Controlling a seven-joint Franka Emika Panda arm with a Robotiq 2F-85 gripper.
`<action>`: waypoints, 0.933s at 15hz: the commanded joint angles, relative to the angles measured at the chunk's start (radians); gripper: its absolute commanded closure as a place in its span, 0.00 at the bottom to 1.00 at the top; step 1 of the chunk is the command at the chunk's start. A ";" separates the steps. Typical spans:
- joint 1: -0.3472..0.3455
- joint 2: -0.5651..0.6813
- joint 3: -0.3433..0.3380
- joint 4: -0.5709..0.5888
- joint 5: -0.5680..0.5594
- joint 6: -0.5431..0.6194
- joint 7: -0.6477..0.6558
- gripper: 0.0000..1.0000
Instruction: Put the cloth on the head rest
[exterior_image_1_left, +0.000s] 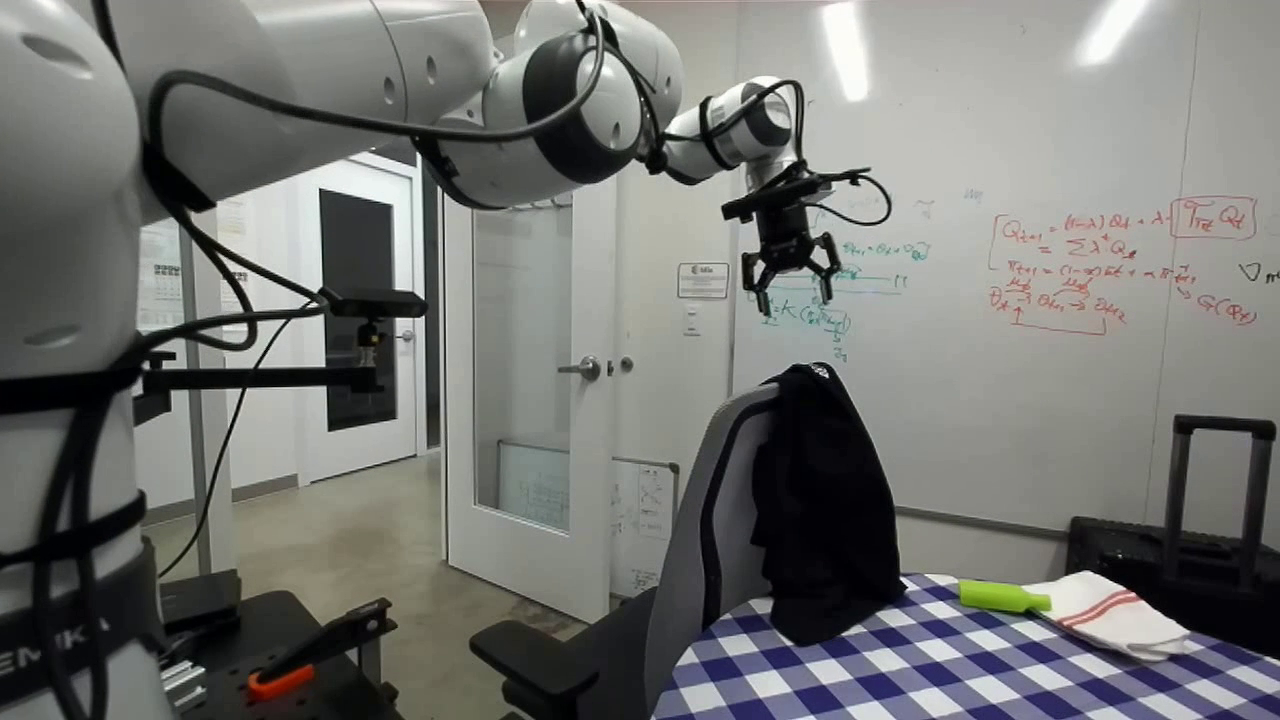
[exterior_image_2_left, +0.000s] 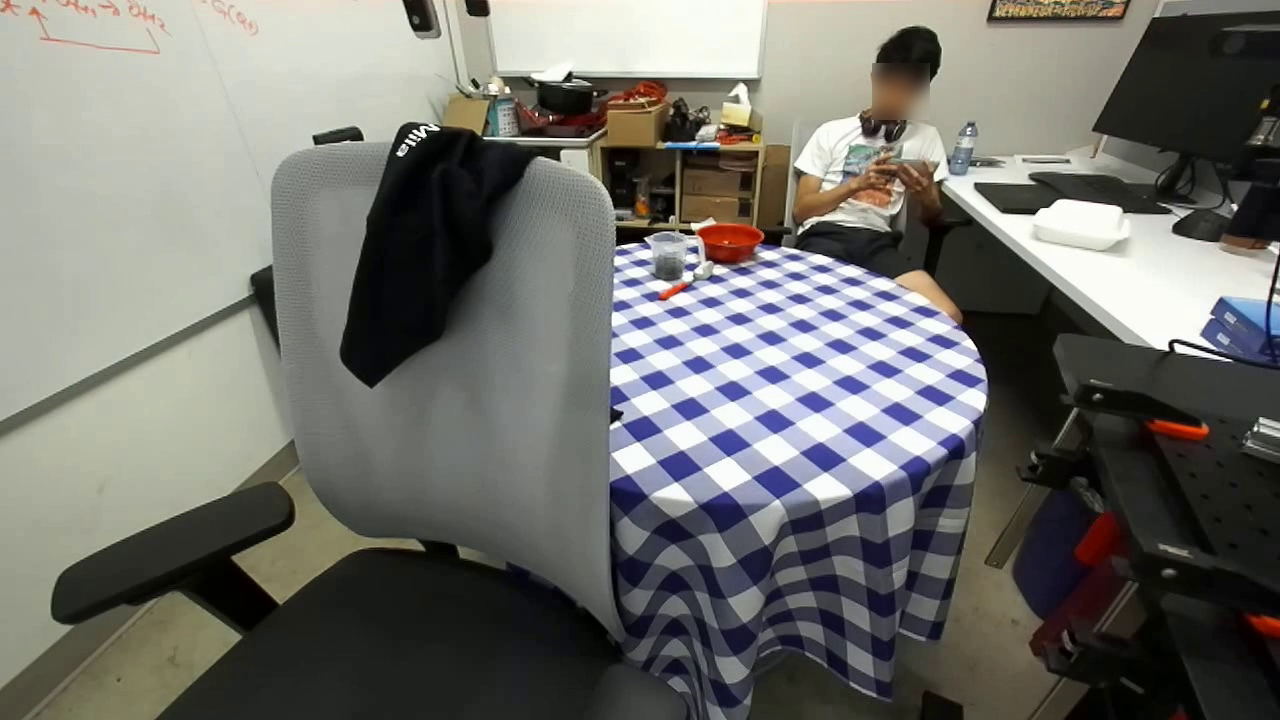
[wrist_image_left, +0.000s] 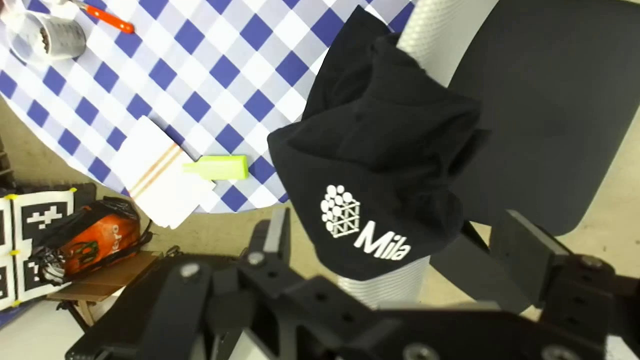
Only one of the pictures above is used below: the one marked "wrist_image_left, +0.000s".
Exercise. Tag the blue white checkered tablecloth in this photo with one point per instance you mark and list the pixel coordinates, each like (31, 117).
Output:
(213, 72)

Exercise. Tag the black cloth with white logo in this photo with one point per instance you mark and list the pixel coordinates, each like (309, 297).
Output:
(380, 147)

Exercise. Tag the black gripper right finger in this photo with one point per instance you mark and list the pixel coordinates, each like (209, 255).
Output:
(526, 267)

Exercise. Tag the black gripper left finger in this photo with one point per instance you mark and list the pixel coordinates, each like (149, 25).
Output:
(278, 233)

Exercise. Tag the orange black bag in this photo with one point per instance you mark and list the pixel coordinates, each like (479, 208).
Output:
(92, 243)

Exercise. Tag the black white fiducial marker board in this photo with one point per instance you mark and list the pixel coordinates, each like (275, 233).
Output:
(37, 220)

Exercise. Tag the grey mesh office chair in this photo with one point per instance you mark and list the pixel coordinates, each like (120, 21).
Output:
(553, 106)

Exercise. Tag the white towel with red stripes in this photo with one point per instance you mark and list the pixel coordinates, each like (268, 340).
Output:
(161, 181)

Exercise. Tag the clear plastic measuring cup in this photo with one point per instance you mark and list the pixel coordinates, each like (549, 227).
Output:
(52, 37)

